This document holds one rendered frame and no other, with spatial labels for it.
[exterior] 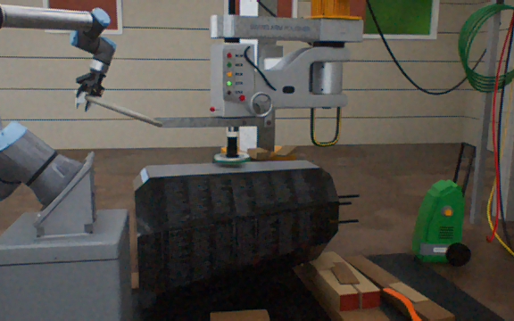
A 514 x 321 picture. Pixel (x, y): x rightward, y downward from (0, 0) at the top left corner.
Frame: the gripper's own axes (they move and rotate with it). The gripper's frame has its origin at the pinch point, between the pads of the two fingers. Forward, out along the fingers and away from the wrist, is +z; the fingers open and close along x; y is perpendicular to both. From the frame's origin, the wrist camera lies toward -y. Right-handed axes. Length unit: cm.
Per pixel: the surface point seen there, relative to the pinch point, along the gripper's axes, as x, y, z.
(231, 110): 67, 38, -28
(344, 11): 107, 62, -110
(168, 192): 41, 37, 26
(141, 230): 31, 39, 48
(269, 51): 126, 6, -80
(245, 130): 143, -1, -23
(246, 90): 71, 40, -42
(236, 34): 55, 31, -68
